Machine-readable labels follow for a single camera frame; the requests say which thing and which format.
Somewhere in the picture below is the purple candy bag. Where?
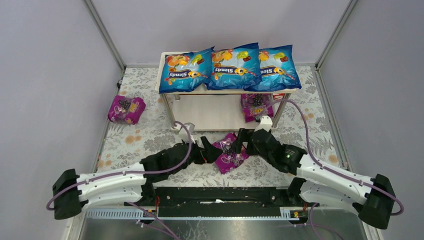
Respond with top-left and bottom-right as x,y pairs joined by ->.
240,93 -> 274,123
107,95 -> 146,125
212,132 -> 249,174

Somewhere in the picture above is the blue Slendy bag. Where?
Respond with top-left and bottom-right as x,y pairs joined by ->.
204,42 -> 262,90
247,44 -> 302,92
158,47 -> 214,94

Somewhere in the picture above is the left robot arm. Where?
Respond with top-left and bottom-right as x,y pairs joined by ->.
46,137 -> 223,220

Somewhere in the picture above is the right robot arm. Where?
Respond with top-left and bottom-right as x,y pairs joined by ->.
233,128 -> 396,230

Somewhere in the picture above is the white wooden two-tier shelf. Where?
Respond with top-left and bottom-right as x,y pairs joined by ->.
155,52 -> 297,131

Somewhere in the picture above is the red white packet behind shelf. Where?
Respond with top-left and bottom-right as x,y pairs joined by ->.
272,93 -> 286,101

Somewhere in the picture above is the floral patterned table mat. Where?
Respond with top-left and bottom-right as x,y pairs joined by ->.
97,65 -> 339,187

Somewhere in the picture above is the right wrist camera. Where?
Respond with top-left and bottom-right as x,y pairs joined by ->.
254,115 -> 273,132

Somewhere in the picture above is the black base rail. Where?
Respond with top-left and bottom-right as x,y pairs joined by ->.
124,186 -> 321,209

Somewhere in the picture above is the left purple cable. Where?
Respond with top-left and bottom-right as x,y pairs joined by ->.
45,120 -> 194,240

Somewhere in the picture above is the slotted cable duct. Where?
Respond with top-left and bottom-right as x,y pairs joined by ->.
86,207 -> 300,221

